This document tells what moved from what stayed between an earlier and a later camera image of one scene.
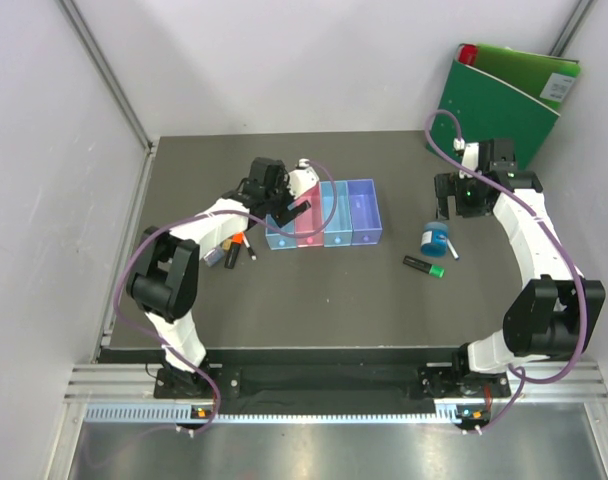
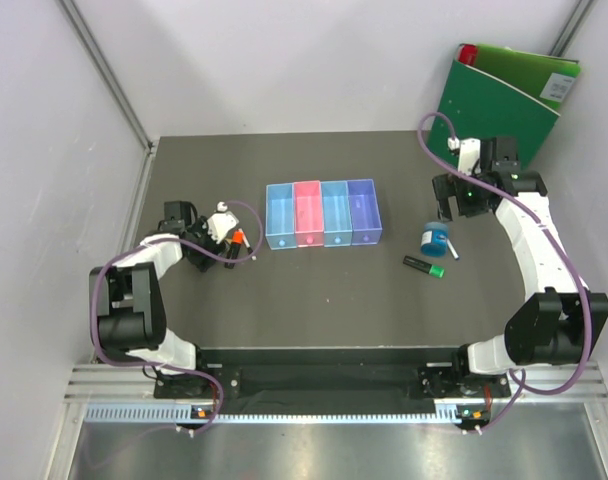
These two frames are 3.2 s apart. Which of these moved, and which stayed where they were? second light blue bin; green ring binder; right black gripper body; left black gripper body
Moved: left black gripper body
Stayed: second light blue bin; green ring binder; right black gripper body
